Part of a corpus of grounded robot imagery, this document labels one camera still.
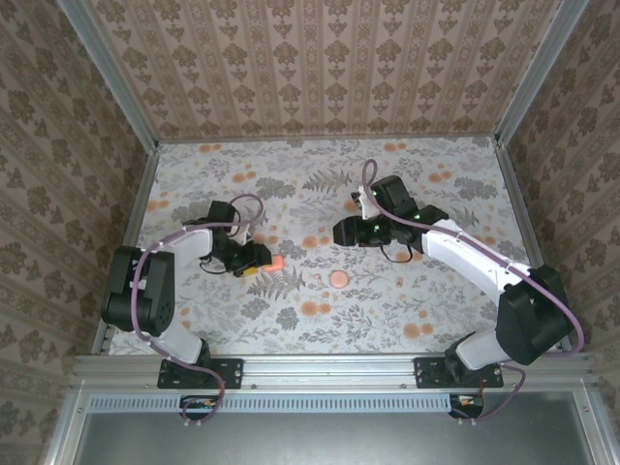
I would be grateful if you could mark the floral patterned table mat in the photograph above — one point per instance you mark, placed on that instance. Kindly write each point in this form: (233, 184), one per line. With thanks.
(290, 315)

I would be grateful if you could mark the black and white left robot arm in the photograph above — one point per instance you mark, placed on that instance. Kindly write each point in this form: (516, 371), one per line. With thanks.
(121, 290)

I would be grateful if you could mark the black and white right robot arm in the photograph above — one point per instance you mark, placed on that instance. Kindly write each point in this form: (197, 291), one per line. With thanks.
(533, 319)

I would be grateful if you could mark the aluminium corner post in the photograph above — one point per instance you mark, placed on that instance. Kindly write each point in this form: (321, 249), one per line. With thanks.
(110, 72)
(536, 72)

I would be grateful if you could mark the aluminium side rail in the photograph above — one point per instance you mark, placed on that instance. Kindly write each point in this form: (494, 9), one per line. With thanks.
(140, 194)
(517, 194)

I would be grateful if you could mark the aluminium front mounting rail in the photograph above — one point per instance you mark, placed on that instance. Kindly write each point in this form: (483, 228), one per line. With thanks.
(329, 370)

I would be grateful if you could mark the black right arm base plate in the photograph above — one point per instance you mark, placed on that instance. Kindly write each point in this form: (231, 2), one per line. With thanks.
(426, 373)

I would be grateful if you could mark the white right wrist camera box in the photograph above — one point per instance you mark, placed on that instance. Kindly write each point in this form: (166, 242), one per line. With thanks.
(366, 206)

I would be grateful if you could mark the grey metal sheet panel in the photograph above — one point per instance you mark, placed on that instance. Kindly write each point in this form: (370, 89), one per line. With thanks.
(329, 441)

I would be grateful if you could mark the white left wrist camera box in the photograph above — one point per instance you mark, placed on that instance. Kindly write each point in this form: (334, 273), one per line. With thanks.
(243, 236)

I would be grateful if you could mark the pink earbud charging case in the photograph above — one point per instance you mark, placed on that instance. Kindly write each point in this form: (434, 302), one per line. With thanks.
(276, 263)

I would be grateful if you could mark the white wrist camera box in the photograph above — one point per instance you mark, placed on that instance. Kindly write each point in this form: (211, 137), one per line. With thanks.
(243, 236)
(366, 206)

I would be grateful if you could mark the round pink silicone case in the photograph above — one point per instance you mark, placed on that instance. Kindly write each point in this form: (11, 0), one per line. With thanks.
(339, 279)

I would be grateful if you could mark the aluminium back rail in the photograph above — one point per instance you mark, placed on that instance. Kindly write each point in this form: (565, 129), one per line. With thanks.
(329, 139)

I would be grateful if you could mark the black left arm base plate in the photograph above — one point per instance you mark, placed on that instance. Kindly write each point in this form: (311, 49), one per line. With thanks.
(232, 373)

